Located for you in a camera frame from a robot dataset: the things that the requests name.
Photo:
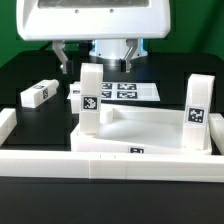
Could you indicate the white U-shaped fence frame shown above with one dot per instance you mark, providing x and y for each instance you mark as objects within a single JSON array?
[{"x": 124, "y": 166}]

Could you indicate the marker sheet with tags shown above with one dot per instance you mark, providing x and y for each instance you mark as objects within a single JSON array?
[{"x": 122, "y": 91}]

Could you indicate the white desk top tray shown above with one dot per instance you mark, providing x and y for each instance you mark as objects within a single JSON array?
[{"x": 129, "y": 129}]

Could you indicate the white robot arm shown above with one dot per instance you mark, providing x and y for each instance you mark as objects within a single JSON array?
[{"x": 110, "y": 51}]

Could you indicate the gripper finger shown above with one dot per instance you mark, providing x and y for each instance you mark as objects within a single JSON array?
[
  {"x": 125, "y": 63},
  {"x": 58, "y": 48}
]

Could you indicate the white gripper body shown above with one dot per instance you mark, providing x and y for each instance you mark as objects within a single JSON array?
[{"x": 92, "y": 19}]

